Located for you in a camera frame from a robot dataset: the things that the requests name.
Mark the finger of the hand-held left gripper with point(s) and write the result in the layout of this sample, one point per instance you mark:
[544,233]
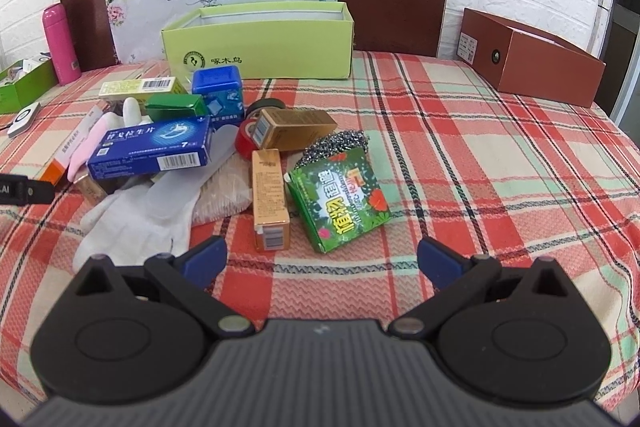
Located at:
[37,191]

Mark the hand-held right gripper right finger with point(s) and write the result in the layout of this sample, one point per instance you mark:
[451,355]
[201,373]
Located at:
[440,258]

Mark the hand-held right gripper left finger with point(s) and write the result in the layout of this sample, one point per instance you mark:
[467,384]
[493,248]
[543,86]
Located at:
[205,259]

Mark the green floral box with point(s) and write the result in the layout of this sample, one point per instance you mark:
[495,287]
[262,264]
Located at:
[340,202]

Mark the blue medicine box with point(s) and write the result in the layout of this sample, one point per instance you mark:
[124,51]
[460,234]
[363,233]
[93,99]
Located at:
[150,147]

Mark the blue square tin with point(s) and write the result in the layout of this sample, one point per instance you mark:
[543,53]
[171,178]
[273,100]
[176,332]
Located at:
[217,94]

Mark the light green cardboard box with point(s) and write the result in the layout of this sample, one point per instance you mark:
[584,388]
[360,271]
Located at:
[260,47]

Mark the orange and white medicine box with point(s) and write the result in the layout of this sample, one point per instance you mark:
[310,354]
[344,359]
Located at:
[62,157]

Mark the clear plastic bag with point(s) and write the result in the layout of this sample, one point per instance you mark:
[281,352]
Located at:
[220,202]

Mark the pink soft item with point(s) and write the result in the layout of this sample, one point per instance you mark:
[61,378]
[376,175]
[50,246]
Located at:
[85,152]

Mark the white round device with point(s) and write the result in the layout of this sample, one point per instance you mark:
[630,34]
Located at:
[24,119]

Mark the white glove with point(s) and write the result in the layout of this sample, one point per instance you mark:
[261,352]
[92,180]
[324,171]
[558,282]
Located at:
[145,207]

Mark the slim gold box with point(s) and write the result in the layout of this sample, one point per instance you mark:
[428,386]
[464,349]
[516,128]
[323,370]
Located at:
[270,197]

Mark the plaid tablecloth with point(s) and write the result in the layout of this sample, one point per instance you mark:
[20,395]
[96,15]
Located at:
[475,167]

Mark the green open box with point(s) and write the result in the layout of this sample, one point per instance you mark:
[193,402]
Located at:
[25,89]

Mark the red tape roll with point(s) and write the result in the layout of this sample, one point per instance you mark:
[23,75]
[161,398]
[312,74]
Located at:
[246,139]

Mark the small white box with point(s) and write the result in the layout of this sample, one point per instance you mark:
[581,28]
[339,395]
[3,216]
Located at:
[36,63]

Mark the yellow-green medicine box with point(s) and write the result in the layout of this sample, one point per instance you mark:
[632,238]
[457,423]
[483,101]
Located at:
[135,87]

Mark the pink thermos bottle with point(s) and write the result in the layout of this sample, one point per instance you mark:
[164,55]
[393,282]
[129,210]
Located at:
[60,47]

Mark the steel wool scrubber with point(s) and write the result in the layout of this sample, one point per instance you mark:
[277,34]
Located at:
[330,149]

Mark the shiny green box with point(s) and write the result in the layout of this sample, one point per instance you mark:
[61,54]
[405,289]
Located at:
[175,106]

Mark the wide gold box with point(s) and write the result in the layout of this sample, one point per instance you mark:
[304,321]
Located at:
[295,127]

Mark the black tape roll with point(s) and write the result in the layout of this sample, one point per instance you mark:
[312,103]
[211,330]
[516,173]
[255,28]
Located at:
[265,106]

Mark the brown shoebox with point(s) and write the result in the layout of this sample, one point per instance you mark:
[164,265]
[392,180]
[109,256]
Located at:
[540,67]

